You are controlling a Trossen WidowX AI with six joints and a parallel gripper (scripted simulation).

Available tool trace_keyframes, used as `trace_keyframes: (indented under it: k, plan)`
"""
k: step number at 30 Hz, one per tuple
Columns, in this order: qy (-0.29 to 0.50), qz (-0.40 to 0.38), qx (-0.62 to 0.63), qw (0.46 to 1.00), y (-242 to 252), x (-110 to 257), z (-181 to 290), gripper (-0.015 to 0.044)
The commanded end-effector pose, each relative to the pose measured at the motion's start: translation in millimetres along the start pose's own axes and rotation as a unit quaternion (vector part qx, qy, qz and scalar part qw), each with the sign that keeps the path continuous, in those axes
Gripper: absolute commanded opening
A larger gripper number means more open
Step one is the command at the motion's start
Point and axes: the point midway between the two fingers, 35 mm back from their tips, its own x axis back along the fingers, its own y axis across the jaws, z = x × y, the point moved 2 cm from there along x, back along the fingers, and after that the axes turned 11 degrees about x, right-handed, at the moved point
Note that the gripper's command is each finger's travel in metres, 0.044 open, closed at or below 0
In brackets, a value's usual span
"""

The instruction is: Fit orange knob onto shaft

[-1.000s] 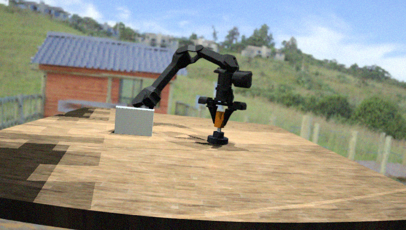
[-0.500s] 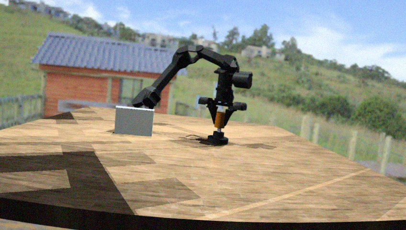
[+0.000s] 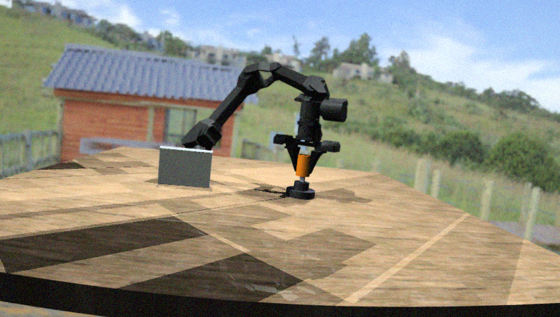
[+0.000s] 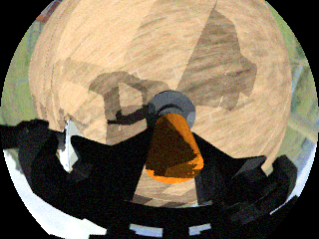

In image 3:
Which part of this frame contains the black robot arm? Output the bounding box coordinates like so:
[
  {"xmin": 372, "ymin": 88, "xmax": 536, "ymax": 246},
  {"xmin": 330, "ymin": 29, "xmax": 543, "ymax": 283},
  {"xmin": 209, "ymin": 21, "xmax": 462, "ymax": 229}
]
[{"xmin": 182, "ymin": 62, "xmax": 348, "ymax": 151}]

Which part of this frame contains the orange knob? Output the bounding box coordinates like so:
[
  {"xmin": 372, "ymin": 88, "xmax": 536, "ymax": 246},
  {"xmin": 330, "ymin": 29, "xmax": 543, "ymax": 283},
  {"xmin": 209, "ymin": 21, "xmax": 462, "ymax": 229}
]
[{"xmin": 296, "ymin": 154, "xmax": 310, "ymax": 177}]

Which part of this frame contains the black round pedestal with silver shaft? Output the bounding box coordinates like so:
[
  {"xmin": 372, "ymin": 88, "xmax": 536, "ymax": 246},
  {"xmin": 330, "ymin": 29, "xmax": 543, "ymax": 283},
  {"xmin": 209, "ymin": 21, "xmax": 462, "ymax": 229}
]
[{"xmin": 286, "ymin": 177, "xmax": 316, "ymax": 200}]

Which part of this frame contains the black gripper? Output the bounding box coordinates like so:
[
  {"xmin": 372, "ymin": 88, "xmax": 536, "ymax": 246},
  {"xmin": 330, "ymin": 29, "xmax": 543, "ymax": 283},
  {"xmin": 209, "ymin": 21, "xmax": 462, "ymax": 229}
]
[{"xmin": 273, "ymin": 118, "xmax": 340, "ymax": 174}]

